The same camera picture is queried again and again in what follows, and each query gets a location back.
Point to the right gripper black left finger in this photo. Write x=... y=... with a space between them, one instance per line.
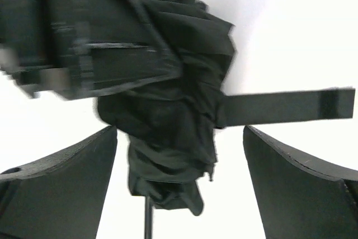
x=60 y=196

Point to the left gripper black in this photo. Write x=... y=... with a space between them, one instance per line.
x=46 y=46

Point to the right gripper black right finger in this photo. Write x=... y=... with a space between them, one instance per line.
x=299 y=195

